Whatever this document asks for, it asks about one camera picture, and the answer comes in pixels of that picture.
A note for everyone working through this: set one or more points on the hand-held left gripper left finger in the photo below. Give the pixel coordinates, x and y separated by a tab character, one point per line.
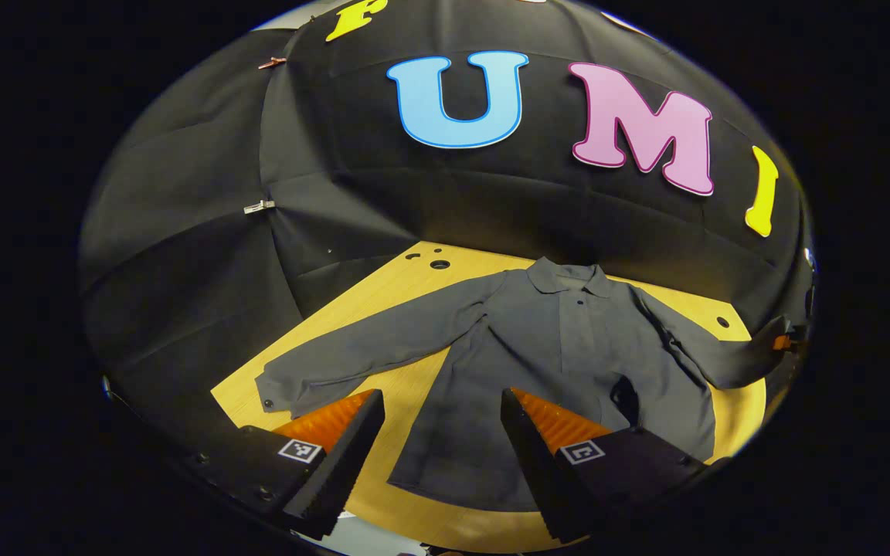
337	479

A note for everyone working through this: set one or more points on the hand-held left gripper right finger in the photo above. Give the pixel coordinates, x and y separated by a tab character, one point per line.
541	479

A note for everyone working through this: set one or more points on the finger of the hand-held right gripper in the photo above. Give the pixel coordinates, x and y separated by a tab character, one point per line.
782	342

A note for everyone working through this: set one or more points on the grey long-sleeved collared shirt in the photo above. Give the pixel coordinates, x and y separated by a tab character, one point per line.
538	347

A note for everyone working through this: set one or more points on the black backdrop cloth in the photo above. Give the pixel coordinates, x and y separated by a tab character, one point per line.
205	270

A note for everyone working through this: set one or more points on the silver metal clip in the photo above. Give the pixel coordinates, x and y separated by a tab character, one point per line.
259	207

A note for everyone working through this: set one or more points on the red metal clip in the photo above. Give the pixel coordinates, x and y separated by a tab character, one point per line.
272	62

